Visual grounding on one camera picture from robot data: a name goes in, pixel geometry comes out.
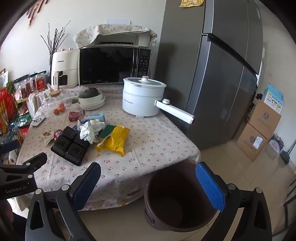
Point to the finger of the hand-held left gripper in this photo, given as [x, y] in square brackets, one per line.
[37, 161]
[10, 146]

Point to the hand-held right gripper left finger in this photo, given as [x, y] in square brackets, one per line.
[86, 185]

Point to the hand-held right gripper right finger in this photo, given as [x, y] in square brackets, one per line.
[210, 185]

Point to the small peach print wrapper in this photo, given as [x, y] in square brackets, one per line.
[47, 136]

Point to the small red round cup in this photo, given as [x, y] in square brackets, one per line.
[57, 134]

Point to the black plastic tray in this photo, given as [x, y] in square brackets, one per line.
[69, 148]

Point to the brown plastic bin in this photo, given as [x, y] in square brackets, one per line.
[166, 183]

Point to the yellow snack bag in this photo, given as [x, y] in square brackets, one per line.
[115, 141]

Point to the white tissue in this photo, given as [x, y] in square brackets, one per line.
[87, 132]

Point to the green sponge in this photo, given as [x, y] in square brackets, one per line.
[106, 131]

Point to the red drink can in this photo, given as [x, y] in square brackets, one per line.
[74, 115]

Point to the light blue milk carton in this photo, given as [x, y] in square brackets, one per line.
[97, 116]

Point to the paper towel roll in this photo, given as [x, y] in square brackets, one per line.
[13, 158]

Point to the red snack packets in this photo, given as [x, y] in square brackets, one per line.
[5, 109]

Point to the white flat device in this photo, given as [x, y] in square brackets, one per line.
[38, 121]

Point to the white paper bag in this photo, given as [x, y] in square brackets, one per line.
[32, 103]

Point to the spice jar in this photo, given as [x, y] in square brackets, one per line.
[29, 85]
[22, 90]

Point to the cardboard box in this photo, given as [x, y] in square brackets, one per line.
[263, 120]
[249, 143]

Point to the green plant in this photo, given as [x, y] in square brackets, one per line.
[10, 87]

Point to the glass jar with wooden lid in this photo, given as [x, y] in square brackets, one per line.
[54, 92]

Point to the small green dish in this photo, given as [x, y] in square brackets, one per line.
[74, 100]

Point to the purple white bag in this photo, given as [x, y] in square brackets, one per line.
[276, 144]

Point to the dark metal chair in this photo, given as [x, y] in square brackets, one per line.
[287, 204]

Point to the broom with dustpan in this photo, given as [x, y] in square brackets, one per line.
[286, 156]

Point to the dark green pumpkin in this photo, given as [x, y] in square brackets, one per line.
[89, 92]

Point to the white electric cooking pot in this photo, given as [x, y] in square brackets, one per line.
[138, 99]

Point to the cream air fryer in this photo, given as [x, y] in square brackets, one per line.
[67, 60]

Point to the grey refrigerator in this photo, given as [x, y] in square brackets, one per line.
[196, 81]

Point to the blue white box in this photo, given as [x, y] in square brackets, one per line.
[274, 97]

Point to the dry branches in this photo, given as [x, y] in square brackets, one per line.
[54, 44]

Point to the black microwave oven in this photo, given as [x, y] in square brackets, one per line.
[104, 64]

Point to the red hanging decoration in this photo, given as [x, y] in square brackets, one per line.
[32, 12]

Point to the floral dust cover cloth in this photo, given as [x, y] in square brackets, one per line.
[115, 29]

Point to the yellow paper note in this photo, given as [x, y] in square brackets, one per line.
[192, 2]

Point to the white wall plate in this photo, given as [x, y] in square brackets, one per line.
[118, 21]

